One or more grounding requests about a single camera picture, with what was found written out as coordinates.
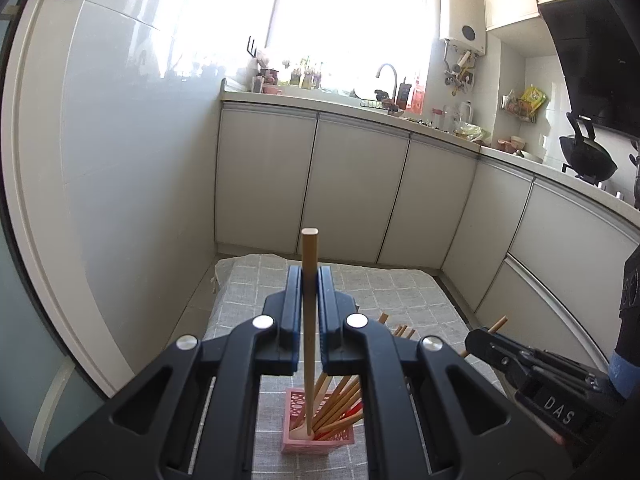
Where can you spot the white door frame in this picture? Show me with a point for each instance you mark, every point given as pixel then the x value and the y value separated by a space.
pixel 55 310

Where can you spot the yellow snack packet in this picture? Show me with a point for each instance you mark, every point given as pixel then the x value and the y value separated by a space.
pixel 532 97

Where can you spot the bright kitchen window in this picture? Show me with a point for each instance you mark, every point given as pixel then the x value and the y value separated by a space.
pixel 350 20

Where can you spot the white plastic spoon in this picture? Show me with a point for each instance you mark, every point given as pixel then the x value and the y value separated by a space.
pixel 300 431

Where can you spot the narrow white cabinet door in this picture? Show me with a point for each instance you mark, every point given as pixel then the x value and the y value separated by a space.
pixel 490 230

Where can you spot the black wok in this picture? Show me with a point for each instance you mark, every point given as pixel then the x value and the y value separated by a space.
pixel 590 157

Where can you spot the red utensil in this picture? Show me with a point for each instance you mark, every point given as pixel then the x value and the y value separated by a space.
pixel 345 414

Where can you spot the plastic bag of vegetables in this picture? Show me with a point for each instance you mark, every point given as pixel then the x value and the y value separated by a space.
pixel 472 132

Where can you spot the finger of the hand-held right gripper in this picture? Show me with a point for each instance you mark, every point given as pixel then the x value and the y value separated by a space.
pixel 530 355
pixel 555 407

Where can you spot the white heater pipes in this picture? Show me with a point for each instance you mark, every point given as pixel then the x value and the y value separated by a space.
pixel 460 60

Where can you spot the row of windowsill jars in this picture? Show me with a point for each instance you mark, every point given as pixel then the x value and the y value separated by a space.
pixel 300 77

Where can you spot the dark bottle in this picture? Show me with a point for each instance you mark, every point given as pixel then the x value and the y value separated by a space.
pixel 404 95

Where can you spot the grey checked tablecloth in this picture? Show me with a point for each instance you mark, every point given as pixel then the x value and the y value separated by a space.
pixel 390 290

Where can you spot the black range hood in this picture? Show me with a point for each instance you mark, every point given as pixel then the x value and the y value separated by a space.
pixel 595 60

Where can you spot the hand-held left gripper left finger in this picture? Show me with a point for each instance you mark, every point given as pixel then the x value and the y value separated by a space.
pixel 298 310

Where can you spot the pink bowl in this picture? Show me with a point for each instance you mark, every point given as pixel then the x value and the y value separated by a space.
pixel 512 144

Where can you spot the white kitchen countertop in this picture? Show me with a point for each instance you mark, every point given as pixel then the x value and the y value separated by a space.
pixel 300 101

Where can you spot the pink lattice utensil holder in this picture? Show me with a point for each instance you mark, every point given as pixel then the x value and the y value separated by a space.
pixel 320 447

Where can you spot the white gas water heater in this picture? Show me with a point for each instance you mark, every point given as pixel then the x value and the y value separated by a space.
pixel 462 15

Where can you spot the red packet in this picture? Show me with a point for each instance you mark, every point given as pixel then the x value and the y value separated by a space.
pixel 415 97

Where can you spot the clear plastic jug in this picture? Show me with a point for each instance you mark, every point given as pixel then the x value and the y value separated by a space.
pixel 462 117

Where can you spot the curved steel faucet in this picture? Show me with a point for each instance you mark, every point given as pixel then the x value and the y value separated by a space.
pixel 395 77

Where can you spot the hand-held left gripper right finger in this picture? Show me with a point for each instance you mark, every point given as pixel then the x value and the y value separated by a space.
pixel 324 320

